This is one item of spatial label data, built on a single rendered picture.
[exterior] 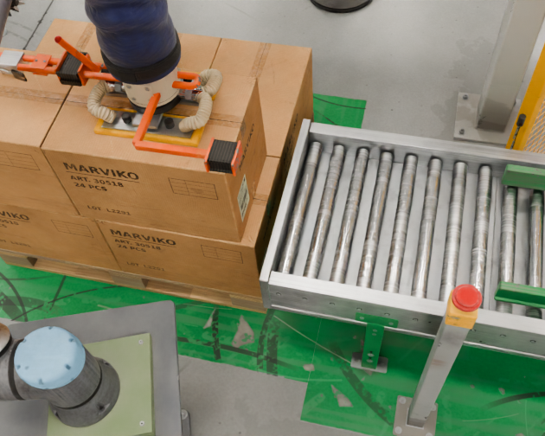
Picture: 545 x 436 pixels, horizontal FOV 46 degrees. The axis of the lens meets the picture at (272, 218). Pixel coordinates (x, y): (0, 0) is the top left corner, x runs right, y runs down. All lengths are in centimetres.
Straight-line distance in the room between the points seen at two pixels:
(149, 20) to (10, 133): 68
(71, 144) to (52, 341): 70
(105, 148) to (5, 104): 42
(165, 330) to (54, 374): 41
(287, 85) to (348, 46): 102
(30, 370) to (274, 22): 265
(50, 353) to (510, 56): 217
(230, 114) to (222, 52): 83
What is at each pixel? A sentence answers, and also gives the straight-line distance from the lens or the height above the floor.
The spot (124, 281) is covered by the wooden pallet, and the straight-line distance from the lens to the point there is 284.
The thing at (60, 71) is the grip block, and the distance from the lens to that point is 214.
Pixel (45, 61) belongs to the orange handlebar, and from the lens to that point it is 219.
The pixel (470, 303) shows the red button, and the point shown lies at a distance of 162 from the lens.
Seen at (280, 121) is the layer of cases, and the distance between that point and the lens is 257.
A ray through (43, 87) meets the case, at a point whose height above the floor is 94.
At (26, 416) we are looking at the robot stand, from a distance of 195.
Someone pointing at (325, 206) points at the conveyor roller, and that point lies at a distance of 231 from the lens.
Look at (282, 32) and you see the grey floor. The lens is 375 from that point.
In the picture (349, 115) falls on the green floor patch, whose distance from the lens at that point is 331.
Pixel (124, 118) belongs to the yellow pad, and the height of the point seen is 99.
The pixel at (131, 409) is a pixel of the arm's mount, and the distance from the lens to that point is 183.
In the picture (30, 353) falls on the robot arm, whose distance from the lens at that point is 168.
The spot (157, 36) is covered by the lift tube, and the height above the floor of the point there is 129.
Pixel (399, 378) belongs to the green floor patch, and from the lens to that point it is 263.
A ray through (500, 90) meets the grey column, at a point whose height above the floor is 29.
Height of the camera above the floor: 247
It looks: 57 degrees down
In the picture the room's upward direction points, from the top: 7 degrees counter-clockwise
